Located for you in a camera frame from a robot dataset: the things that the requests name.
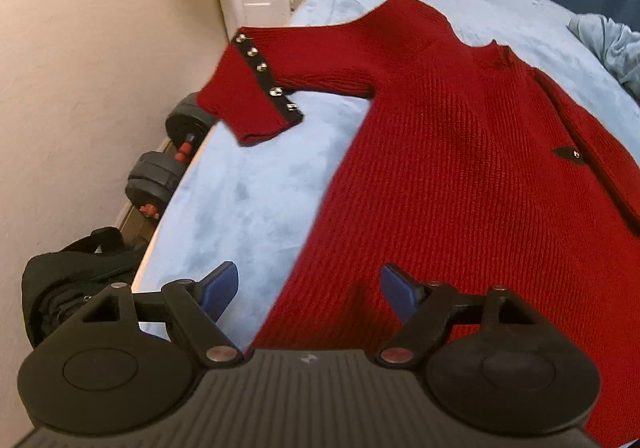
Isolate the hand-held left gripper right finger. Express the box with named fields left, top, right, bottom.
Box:
left=377, top=264, right=547, bottom=365

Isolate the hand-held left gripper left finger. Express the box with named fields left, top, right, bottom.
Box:
left=75, top=261, right=242, bottom=365

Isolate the red knit sweater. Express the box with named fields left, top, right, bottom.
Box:
left=196, top=0, right=640, bottom=448

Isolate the light blue bed blanket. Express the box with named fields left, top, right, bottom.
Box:
left=131, top=0, right=640, bottom=354

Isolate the black bag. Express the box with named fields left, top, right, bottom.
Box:
left=21, top=226, right=151, bottom=348

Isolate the crumpled light blue cloth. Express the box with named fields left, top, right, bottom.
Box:
left=567, top=14, right=640, bottom=103

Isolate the black dumbbell with red handle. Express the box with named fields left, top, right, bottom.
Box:
left=125, top=92, right=221, bottom=221

